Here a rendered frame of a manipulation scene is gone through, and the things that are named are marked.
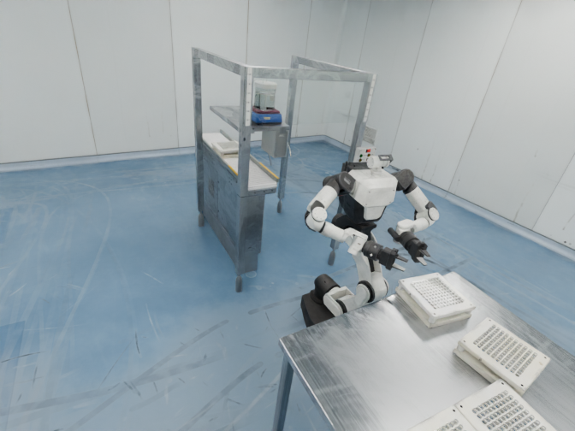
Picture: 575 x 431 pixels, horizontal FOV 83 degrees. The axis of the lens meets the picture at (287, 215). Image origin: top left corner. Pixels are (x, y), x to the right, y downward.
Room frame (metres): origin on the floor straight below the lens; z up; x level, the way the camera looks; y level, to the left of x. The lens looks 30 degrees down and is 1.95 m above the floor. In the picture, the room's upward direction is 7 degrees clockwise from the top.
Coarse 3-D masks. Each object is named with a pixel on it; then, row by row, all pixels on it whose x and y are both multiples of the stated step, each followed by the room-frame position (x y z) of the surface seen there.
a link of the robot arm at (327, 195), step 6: (324, 186) 1.62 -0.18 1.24; (330, 186) 1.61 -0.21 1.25; (318, 192) 1.59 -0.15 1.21; (324, 192) 1.57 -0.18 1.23; (330, 192) 1.58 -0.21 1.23; (318, 198) 1.53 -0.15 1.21; (324, 198) 1.54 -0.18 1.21; (330, 198) 1.55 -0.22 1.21; (312, 204) 1.48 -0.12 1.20; (318, 204) 1.49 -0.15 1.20; (324, 204) 1.51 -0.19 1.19; (312, 210) 1.45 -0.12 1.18; (318, 210) 1.45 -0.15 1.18; (324, 210) 1.46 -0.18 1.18; (306, 216) 1.52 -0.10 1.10; (312, 216) 1.43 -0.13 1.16; (318, 216) 1.42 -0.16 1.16; (324, 216) 1.43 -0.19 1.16
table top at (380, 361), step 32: (352, 320) 1.02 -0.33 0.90; (384, 320) 1.04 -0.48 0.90; (416, 320) 1.07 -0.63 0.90; (480, 320) 1.12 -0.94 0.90; (512, 320) 1.14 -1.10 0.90; (288, 352) 0.82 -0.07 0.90; (320, 352) 0.84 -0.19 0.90; (352, 352) 0.85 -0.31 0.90; (384, 352) 0.87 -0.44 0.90; (416, 352) 0.89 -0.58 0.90; (448, 352) 0.91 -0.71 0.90; (544, 352) 0.97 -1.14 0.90; (320, 384) 0.71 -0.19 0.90; (352, 384) 0.72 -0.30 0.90; (384, 384) 0.74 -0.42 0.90; (416, 384) 0.75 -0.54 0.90; (448, 384) 0.77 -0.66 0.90; (480, 384) 0.78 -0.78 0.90; (544, 384) 0.82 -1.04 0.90; (352, 416) 0.61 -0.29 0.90; (384, 416) 0.62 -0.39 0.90; (416, 416) 0.63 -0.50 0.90; (544, 416) 0.69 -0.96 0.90
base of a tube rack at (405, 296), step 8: (400, 296) 1.21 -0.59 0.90; (408, 296) 1.19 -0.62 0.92; (408, 304) 1.15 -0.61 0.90; (416, 304) 1.14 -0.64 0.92; (416, 312) 1.10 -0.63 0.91; (424, 312) 1.09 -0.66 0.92; (464, 312) 1.12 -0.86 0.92; (424, 320) 1.05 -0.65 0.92; (440, 320) 1.06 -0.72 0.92; (448, 320) 1.07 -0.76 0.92; (456, 320) 1.09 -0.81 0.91
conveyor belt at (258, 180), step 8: (208, 136) 3.22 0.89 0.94; (216, 136) 3.25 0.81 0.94; (232, 160) 2.63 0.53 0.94; (256, 168) 2.51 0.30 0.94; (256, 176) 2.35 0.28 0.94; (264, 176) 2.37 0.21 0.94; (248, 184) 2.19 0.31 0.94; (256, 184) 2.21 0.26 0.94; (264, 184) 2.23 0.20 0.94; (272, 184) 2.26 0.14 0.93
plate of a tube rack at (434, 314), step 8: (400, 280) 1.24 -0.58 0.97; (408, 280) 1.25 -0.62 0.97; (416, 280) 1.25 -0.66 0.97; (408, 288) 1.19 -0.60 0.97; (416, 296) 1.14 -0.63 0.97; (464, 296) 1.18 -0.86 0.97; (424, 304) 1.09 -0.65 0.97; (440, 304) 1.10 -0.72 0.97; (456, 304) 1.12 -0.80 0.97; (464, 304) 1.12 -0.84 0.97; (472, 304) 1.13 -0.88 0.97; (432, 312) 1.05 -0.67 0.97; (440, 312) 1.06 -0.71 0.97; (448, 312) 1.06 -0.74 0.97; (456, 312) 1.07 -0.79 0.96
